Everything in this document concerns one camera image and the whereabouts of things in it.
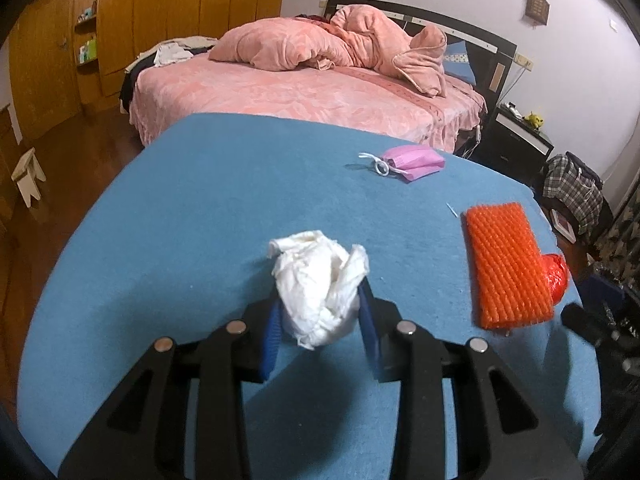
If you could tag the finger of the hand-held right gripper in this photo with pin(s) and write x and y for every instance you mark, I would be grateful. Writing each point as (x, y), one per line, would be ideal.
(605, 292)
(582, 322)

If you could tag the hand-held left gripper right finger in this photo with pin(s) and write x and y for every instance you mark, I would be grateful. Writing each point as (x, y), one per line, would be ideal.
(369, 325)

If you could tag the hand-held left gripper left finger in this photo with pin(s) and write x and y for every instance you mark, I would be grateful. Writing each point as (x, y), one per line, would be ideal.
(270, 335)

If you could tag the white tissue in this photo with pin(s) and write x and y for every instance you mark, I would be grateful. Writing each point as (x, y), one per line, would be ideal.
(315, 285)

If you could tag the red plastic bag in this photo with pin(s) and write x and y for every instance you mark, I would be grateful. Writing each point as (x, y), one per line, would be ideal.
(556, 275)

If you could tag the patterned dark curtain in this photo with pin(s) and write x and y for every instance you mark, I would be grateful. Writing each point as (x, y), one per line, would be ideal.
(622, 235)

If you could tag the flat framed box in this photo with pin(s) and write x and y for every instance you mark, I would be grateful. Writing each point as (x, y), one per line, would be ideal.
(564, 225)

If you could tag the orange foam net sleeve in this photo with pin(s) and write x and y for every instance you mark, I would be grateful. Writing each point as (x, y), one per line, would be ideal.
(505, 265)

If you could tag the plaid bag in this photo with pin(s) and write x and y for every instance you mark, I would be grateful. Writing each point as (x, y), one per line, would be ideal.
(575, 190)

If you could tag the thin white stick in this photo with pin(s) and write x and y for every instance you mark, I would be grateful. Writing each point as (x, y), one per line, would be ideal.
(452, 210)

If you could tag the black nightstand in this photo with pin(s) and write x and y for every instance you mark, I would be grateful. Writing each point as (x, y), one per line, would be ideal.
(510, 147)

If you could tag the pink face mask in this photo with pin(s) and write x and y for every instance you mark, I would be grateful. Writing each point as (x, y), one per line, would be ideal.
(415, 157)

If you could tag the yellow plush toy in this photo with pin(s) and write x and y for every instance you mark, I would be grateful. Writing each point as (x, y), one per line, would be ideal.
(534, 120)

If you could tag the small white device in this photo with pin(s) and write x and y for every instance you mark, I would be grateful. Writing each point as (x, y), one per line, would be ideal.
(510, 108)

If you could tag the bed with pink sheet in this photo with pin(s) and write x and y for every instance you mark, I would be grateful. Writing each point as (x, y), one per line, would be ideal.
(280, 95)

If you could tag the black bed headboard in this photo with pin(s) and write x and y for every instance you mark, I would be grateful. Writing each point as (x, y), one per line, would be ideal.
(492, 55)

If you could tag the blue pillow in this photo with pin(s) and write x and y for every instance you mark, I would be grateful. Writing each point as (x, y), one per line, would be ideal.
(460, 62)

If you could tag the pink duvet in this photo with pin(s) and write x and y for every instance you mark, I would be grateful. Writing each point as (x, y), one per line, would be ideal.
(300, 45)

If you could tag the white wooden stool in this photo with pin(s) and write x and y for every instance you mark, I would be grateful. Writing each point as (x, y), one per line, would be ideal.
(29, 172)

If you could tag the pile of clothes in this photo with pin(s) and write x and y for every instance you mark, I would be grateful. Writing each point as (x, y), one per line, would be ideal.
(170, 52)

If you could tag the wooden wardrobe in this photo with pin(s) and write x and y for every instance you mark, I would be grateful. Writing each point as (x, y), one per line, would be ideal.
(200, 10)

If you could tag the wardrobe open shelf unit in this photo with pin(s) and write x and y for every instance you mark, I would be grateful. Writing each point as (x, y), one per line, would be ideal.
(87, 20)

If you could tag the wall socket strip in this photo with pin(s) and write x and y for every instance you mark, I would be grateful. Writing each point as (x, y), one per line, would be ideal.
(524, 61)

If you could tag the brown wall lamp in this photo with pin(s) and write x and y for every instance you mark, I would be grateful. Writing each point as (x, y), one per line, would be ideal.
(537, 8)

